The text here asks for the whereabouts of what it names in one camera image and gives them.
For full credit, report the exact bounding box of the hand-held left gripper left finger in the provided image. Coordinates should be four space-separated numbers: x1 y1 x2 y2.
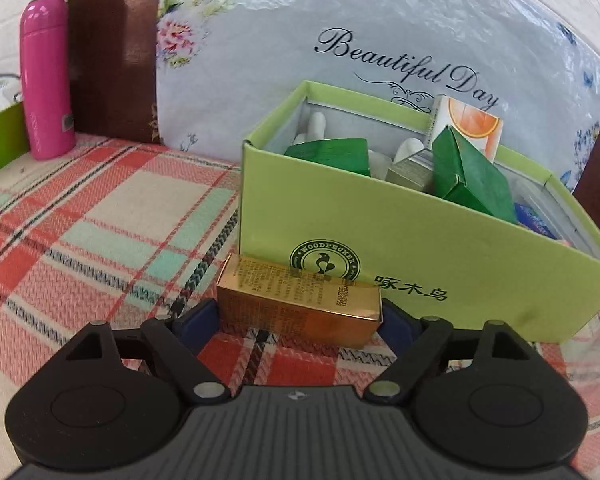
65 297 231 403

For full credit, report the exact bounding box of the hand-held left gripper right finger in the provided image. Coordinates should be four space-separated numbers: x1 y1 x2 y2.
364 299 537 405

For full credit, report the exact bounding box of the lime green cardboard box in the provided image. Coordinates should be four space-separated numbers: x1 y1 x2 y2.
237 80 600 343

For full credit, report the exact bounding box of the golden cardboard box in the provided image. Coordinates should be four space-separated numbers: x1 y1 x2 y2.
216 252 384 350

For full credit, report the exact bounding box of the dark green carton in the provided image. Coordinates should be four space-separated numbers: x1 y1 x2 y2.
284 137 372 177
432 126 520 224

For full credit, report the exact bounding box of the plaid blanket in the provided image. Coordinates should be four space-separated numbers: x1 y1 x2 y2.
0 132 600 401

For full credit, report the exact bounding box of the silver carton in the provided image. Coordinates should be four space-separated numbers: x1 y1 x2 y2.
385 150 437 195

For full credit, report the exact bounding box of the blue packet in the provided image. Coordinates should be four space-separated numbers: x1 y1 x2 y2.
511 202 558 237

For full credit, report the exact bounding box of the clear plastic bag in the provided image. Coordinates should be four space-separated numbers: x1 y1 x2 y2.
562 300 600 381

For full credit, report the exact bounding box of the orange and white carton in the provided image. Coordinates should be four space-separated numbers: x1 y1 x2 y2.
425 95 505 161

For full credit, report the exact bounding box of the floral white pillow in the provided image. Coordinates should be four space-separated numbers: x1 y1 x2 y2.
152 0 600 196

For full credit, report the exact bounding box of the shallow lime green tray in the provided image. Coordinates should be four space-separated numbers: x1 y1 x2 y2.
0 102 31 183

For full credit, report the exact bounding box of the pink thermos bottle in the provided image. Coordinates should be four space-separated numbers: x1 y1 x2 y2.
19 0 77 162

